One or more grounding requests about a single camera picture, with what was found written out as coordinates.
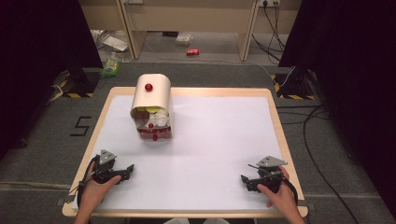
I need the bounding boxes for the person's right hand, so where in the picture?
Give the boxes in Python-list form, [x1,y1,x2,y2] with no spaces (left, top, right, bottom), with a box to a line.
[257,165,301,216]

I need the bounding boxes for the left hand-held gripper black cable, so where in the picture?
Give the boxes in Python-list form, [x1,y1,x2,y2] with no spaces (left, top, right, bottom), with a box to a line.
[68,155,101,209]

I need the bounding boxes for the clear plastic box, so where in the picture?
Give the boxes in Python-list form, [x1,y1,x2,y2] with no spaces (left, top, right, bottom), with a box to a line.
[175,33,194,48]

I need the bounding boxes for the green packet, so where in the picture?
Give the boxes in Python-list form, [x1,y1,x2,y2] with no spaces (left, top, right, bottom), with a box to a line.
[100,59,121,78]

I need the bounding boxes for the white plastic bag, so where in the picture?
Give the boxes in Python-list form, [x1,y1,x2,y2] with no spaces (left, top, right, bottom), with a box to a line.
[91,29,132,62]

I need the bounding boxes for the person's left hand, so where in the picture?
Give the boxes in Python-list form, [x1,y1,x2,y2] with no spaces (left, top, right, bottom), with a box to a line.
[81,161,122,210]

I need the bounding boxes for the brown round item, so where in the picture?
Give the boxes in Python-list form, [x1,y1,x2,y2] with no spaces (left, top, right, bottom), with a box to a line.
[134,110,150,125]

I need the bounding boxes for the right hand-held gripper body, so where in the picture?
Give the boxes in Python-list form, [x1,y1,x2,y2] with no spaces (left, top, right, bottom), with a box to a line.
[247,155,289,194]

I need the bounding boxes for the stand base with hazard tape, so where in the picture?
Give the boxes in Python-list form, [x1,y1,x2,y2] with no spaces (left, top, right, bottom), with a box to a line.
[270,67,318,101]
[53,68,101,99]

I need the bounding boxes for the white table mat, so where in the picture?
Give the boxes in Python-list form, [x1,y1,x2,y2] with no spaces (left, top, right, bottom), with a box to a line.
[72,94,301,213]

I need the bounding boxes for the black hanging cables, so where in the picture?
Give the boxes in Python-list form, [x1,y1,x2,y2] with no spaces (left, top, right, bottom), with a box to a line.
[251,2,288,63]

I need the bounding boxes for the black curtain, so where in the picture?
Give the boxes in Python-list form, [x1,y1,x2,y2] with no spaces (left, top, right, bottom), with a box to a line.
[0,0,105,162]
[277,0,396,218]

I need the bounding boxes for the hand-held gripper black cable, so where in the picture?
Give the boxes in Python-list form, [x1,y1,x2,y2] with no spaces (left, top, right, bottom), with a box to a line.
[68,155,101,209]
[247,163,301,206]

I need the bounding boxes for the beige wooden desk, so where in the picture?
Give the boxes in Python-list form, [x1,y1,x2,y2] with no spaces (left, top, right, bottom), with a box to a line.
[78,0,304,63]

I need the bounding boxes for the black floor cable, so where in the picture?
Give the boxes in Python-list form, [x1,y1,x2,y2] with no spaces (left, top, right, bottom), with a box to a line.
[276,104,362,224]

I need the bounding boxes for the right hand-held gripper black cable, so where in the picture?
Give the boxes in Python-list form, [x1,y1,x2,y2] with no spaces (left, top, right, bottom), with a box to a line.
[247,163,301,206]

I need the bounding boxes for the white roll-top container red knob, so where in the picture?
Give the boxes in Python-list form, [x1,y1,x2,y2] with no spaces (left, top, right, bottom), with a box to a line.
[129,73,174,142]

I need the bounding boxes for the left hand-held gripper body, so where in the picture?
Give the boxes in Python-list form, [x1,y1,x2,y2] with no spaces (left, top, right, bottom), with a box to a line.
[92,149,126,185]

